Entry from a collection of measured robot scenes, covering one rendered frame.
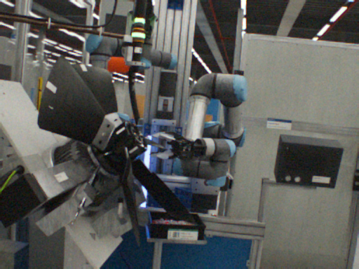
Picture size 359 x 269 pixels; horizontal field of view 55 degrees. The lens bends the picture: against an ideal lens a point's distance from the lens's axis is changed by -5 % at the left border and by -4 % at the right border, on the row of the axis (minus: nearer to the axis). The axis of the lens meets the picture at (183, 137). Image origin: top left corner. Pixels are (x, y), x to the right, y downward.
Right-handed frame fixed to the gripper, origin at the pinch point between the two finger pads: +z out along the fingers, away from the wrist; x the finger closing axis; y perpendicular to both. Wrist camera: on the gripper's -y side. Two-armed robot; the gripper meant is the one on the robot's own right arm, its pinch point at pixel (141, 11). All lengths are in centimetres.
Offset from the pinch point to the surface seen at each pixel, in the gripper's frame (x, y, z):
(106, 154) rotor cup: 5, 51, 21
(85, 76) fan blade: 17.4, 25.9, 5.8
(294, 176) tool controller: -69, 58, -13
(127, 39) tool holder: 3.0, 12.7, 11.0
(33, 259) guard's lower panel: 58, 130, -69
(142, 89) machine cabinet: 59, -21, -1065
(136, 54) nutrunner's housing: -0.2, 17.2, 9.6
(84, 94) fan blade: 11.4, 32.7, 31.6
